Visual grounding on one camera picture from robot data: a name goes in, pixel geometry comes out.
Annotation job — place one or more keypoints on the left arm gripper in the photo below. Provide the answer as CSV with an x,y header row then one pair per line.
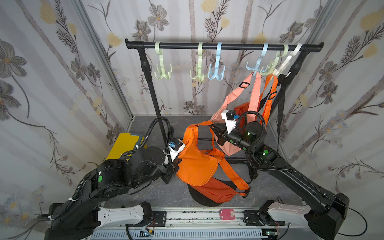
x,y
169,171

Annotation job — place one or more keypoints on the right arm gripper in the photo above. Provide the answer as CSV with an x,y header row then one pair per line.
x,y
223,137

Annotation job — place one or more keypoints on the bright orange sling bag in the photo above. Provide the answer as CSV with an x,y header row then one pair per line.
x,y
198,167

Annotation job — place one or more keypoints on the dark orange backpack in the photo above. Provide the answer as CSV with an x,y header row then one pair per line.
x,y
230,190

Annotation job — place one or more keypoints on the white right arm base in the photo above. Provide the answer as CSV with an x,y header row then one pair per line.
x,y
292,214

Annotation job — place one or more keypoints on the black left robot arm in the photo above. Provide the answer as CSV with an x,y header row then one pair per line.
x,y
83,214

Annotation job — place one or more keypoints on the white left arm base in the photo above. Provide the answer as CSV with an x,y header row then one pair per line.
x,y
137,216

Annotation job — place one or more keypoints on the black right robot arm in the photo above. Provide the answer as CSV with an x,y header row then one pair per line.
x,y
324,213

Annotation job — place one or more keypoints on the blue hook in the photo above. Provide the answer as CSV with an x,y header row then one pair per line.
x,y
255,69
214,73

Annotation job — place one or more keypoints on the green hook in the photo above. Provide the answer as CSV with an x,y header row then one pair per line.
x,y
199,68
272,66
161,71

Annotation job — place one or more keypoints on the green hook far left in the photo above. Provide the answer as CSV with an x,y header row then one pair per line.
x,y
161,71

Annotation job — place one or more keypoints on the yellow lidded box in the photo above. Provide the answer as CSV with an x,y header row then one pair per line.
x,y
124,143

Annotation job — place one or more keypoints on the black clothes rack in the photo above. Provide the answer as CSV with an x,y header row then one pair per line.
x,y
146,69

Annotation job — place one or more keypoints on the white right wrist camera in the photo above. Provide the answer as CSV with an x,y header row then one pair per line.
x,y
230,117

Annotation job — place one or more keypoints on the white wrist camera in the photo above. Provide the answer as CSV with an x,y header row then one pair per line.
x,y
176,146
230,117

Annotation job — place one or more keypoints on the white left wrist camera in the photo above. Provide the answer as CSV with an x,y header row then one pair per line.
x,y
176,146

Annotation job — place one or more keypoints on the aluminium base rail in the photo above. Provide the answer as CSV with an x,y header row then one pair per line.
x,y
205,224

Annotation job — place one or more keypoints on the pink tag on rail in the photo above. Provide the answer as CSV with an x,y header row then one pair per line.
x,y
227,214

